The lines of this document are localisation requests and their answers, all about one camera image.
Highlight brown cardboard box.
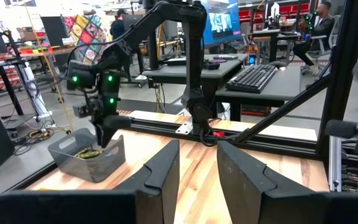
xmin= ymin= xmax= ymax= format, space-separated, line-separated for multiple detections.
xmin=16 ymin=26 xmax=37 ymax=41

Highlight black headphones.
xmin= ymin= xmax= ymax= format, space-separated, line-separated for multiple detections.
xmin=201 ymin=58 xmax=221 ymax=70

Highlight white stand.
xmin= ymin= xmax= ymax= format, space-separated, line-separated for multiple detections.
xmin=19 ymin=61 xmax=53 ymax=123

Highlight red storage bins shelf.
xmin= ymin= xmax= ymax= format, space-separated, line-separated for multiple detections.
xmin=238 ymin=2 xmax=311 ymax=20

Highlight colourful patchwork quilt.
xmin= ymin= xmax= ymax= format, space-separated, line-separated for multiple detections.
xmin=61 ymin=14 xmax=111 ymax=65

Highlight grey remote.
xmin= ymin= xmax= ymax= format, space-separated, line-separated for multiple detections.
xmin=213 ymin=54 xmax=239 ymax=61

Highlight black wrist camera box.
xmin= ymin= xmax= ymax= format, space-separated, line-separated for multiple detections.
xmin=72 ymin=103 xmax=91 ymax=119

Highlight grey mounting bracket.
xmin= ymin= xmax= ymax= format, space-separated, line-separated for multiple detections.
xmin=175 ymin=120 xmax=194 ymax=135

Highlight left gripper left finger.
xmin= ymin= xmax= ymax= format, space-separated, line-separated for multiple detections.
xmin=0 ymin=139 xmax=180 ymax=224

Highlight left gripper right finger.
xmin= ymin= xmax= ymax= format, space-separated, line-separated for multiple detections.
xmin=216 ymin=140 xmax=358 ymax=224

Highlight black desk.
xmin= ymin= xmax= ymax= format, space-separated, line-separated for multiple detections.
xmin=249 ymin=28 xmax=300 ymax=65

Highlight silver aluminium post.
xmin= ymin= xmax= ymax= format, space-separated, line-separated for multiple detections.
xmin=328 ymin=135 xmax=343 ymax=192

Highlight backlit black keyboard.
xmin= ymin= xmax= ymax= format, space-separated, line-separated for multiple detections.
xmin=224 ymin=63 xmax=279 ymax=94

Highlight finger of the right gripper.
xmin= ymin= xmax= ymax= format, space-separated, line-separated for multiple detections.
xmin=94 ymin=124 xmax=108 ymax=149
xmin=104 ymin=124 xmax=131 ymax=149

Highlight grey plastic bin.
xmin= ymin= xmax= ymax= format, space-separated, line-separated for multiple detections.
xmin=47 ymin=127 xmax=126 ymax=184

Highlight yellow stick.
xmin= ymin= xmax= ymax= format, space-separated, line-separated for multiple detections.
xmin=23 ymin=1 xmax=75 ymax=133

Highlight black screen device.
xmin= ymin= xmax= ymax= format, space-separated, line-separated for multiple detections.
xmin=165 ymin=57 xmax=188 ymax=67

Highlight large blue display screen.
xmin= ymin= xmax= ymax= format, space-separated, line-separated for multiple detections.
xmin=201 ymin=0 xmax=242 ymax=48

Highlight black stand pole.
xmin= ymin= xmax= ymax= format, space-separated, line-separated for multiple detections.
xmin=147 ymin=29 xmax=160 ymax=70

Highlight black teleoperation handle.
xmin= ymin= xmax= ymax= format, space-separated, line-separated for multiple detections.
xmin=324 ymin=119 xmax=358 ymax=159

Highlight grey desk top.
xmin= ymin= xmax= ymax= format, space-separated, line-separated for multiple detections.
xmin=215 ymin=64 xmax=303 ymax=108
xmin=141 ymin=53 xmax=249 ymax=94

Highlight green crayon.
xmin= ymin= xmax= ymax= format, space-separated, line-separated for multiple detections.
xmin=78 ymin=150 xmax=104 ymax=159
xmin=75 ymin=148 xmax=102 ymax=158

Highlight white office chair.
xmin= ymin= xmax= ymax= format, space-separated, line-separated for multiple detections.
xmin=301 ymin=15 xmax=343 ymax=77

